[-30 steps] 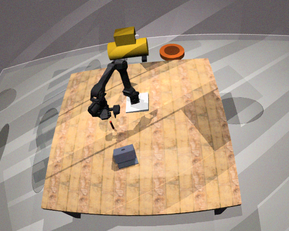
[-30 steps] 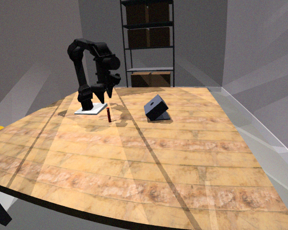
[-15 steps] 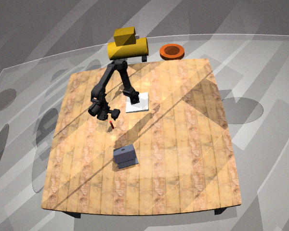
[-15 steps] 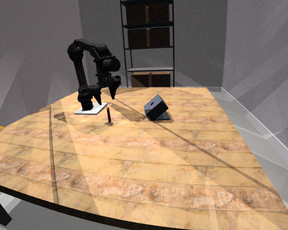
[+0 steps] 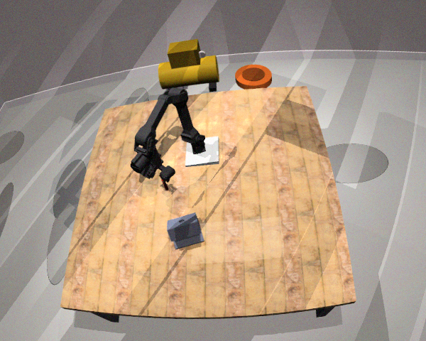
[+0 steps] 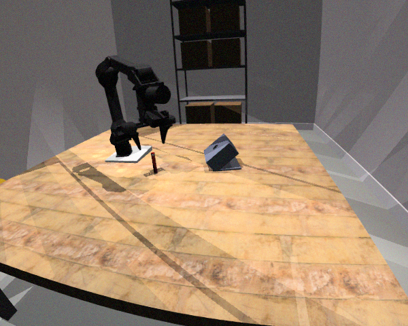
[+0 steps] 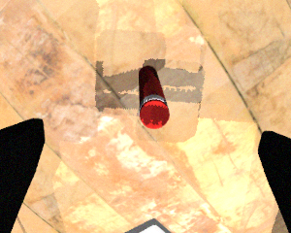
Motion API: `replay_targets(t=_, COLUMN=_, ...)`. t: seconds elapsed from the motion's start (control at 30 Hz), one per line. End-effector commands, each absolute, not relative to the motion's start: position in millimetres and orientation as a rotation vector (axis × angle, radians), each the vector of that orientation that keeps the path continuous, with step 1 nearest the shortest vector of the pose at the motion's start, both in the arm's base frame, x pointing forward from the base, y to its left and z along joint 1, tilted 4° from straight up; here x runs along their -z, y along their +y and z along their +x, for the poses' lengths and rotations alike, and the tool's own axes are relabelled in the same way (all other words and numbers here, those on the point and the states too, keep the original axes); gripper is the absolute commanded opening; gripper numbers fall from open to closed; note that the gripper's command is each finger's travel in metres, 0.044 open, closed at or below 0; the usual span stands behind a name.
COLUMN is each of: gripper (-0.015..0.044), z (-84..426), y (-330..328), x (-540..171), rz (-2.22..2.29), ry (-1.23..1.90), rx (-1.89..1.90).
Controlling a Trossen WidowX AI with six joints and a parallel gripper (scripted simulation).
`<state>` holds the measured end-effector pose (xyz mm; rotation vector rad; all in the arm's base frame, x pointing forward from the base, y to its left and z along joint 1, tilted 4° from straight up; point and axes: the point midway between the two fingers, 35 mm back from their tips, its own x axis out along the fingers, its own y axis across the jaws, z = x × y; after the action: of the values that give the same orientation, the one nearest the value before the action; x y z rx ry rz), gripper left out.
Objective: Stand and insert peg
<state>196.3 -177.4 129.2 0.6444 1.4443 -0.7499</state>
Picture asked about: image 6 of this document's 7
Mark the grey sloped panel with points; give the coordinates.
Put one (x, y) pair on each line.
(221, 155)

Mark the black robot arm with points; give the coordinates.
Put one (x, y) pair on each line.
(149, 89)

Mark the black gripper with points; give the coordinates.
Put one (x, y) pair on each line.
(130, 128)

